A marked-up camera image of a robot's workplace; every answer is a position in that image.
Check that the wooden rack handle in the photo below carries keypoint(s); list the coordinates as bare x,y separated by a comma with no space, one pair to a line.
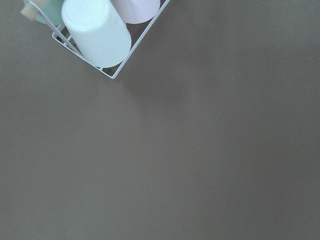
32,8

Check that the white wire cup rack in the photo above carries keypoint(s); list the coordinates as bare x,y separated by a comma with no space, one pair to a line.
137,31

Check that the green plastic cup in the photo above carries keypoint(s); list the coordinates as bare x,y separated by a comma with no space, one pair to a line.
52,10

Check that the white plastic cup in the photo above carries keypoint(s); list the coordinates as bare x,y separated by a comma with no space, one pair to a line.
98,31

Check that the pink plastic cup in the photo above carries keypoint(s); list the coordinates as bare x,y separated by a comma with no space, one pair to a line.
136,11

